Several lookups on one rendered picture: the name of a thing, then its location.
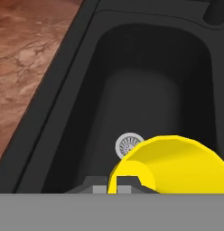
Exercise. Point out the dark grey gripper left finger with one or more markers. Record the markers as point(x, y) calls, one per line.
point(94, 184)

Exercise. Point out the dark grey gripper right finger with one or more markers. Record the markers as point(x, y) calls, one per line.
point(127, 183)

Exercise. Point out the yellow cup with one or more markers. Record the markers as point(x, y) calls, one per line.
point(177, 164)

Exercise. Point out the silver sink drain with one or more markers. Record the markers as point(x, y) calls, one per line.
point(126, 145)

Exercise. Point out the black sink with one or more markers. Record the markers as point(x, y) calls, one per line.
point(141, 90)

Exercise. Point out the black tap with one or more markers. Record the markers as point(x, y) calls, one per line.
point(215, 11)

